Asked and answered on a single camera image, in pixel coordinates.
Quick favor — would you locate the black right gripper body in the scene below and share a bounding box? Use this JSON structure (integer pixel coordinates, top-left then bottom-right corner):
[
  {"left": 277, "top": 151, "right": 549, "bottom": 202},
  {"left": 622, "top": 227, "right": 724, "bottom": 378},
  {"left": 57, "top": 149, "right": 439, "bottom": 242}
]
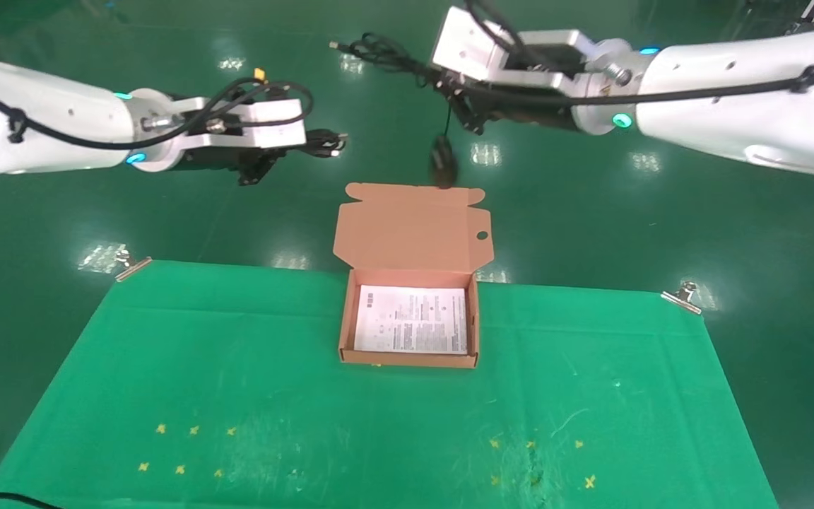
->
[{"left": 448, "top": 79, "right": 586, "bottom": 136}]

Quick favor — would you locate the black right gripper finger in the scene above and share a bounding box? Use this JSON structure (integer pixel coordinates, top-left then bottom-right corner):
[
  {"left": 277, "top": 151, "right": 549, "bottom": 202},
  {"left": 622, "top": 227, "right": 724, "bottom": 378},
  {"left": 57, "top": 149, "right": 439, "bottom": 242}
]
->
[
  {"left": 437, "top": 69, "right": 470, "bottom": 98},
  {"left": 459, "top": 105, "right": 487, "bottom": 136}
]

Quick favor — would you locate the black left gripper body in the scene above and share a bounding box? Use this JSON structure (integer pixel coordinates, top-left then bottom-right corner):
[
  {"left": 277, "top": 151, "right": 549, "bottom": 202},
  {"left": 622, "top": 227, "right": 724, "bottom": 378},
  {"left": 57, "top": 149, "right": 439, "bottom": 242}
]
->
[{"left": 179, "top": 145, "right": 286, "bottom": 187}]

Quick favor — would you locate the black data cable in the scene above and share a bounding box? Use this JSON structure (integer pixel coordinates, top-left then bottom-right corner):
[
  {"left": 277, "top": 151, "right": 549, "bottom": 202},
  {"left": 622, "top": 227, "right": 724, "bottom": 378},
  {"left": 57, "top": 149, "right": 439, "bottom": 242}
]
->
[{"left": 307, "top": 129, "right": 349, "bottom": 158}]

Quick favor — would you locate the black wired computer mouse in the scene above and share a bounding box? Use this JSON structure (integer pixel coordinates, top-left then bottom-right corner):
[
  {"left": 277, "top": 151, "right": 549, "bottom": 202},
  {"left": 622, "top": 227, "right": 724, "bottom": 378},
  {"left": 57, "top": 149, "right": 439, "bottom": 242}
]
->
[{"left": 329, "top": 31, "right": 461, "bottom": 191}]

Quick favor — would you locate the brown cardboard box with lid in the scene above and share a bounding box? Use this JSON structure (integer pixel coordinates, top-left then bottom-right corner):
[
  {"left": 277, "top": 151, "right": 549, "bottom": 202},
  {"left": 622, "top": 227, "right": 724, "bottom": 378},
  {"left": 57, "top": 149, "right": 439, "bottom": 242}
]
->
[{"left": 332, "top": 182, "right": 495, "bottom": 370}]

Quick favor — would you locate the metal binder clip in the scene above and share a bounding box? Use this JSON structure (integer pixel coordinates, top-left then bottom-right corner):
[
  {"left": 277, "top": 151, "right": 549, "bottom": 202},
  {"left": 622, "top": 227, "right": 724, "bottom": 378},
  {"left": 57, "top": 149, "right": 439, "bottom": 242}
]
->
[
  {"left": 114, "top": 246, "right": 153, "bottom": 283},
  {"left": 661, "top": 281, "right": 703, "bottom": 315}
]

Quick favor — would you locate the white printed instruction sheet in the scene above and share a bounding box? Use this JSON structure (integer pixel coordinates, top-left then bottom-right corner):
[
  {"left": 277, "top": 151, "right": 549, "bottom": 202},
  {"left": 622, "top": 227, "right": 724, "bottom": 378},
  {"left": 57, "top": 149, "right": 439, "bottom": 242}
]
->
[{"left": 353, "top": 285, "right": 468, "bottom": 356}]

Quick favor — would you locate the green table cloth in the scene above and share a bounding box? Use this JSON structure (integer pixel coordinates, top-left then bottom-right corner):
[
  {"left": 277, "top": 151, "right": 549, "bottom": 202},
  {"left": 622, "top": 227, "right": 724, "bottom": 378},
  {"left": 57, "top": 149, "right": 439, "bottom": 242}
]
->
[{"left": 0, "top": 259, "right": 781, "bottom": 509}]

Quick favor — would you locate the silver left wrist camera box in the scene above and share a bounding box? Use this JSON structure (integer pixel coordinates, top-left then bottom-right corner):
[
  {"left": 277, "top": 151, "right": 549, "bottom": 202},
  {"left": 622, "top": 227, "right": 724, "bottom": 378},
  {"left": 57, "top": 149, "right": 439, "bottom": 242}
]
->
[{"left": 203, "top": 98, "right": 307, "bottom": 150}]

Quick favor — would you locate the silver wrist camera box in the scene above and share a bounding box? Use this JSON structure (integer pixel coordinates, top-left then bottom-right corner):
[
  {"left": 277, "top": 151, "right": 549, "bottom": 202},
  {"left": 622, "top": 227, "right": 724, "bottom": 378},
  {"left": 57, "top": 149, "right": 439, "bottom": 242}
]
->
[
  {"left": 431, "top": 6, "right": 600, "bottom": 90},
  {"left": 203, "top": 98, "right": 307, "bottom": 150}
]

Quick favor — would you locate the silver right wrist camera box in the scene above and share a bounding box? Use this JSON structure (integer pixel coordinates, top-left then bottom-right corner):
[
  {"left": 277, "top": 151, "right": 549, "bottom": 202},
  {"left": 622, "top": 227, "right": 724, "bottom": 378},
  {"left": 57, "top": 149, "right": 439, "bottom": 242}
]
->
[{"left": 431, "top": 6, "right": 600, "bottom": 90}]

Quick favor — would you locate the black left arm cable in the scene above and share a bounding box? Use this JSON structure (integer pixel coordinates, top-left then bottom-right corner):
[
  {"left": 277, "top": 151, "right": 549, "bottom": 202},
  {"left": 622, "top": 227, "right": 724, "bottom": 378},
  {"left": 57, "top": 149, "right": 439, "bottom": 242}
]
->
[{"left": 0, "top": 62, "right": 314, "bottom": 151}]

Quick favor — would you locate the black loose cable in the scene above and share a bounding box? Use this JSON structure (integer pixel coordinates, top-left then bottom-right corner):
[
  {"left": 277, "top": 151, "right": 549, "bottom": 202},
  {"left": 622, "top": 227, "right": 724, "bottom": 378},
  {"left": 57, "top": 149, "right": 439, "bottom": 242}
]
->
[{"left": 0, "top": 492, "right": 63, "bottom": 509}]

